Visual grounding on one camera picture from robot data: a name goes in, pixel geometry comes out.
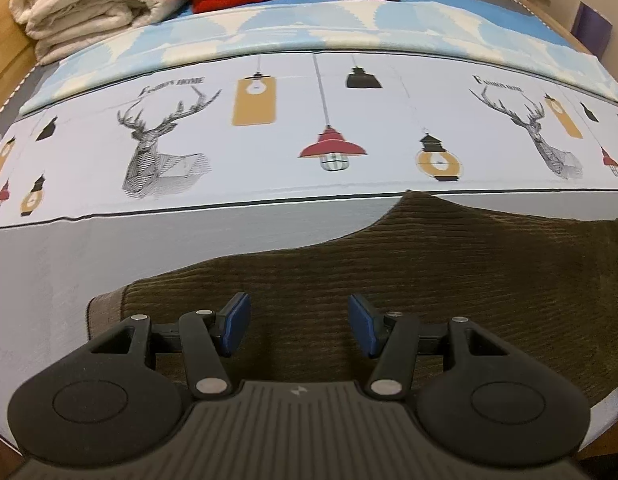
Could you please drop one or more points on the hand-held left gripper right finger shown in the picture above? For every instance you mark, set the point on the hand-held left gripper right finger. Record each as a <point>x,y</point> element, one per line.
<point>363,325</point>

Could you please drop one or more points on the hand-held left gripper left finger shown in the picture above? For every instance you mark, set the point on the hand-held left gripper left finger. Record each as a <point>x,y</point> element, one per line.
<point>236,324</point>

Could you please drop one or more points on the deer and lamp printed bedsheet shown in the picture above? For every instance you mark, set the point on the deer and lamp printed bedsheet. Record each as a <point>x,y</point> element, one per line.
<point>89,240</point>

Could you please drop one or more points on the blue and white patterned cloth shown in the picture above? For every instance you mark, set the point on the blue and white patterned cloth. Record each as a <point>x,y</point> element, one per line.
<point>339,25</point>

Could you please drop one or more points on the white folded blanket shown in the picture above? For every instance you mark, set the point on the white folded blanket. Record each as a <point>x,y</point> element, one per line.
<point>89,5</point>

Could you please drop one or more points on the purple box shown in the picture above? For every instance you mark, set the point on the purple box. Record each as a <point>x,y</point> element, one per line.
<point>594,27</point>

